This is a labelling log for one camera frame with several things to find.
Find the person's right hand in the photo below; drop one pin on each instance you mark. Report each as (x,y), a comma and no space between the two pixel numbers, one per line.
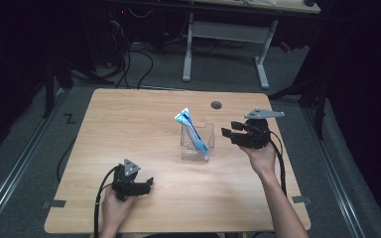
(263,160)

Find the blue white toothpaste tube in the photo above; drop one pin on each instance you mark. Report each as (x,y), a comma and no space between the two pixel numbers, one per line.
(190,127)

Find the black metal stand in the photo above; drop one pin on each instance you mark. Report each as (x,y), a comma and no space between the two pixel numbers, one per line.
(49,89)
(320,109)

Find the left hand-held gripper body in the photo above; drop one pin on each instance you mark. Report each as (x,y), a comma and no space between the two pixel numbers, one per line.
(125,181)

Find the small red object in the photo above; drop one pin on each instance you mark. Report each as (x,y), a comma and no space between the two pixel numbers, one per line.
(285,47)

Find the black floor tape mark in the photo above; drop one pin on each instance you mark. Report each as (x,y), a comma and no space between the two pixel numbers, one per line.
(69,118)

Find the clear plastic container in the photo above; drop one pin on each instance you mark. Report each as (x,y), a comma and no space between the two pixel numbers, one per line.
(208,132)

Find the white metal desk frame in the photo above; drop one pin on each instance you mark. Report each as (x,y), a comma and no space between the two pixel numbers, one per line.
(228,31)

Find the person's left hand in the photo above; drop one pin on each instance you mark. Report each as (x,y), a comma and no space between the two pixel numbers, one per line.
(115,210)

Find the metal floor rail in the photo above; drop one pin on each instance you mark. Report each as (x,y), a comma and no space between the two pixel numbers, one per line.
(335,175)
(16,168)

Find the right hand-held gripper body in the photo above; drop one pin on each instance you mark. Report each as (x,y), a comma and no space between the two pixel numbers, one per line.
(256,135)

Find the grey tape strip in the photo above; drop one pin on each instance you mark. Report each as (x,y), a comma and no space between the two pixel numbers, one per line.
(301,199)
(57,203)

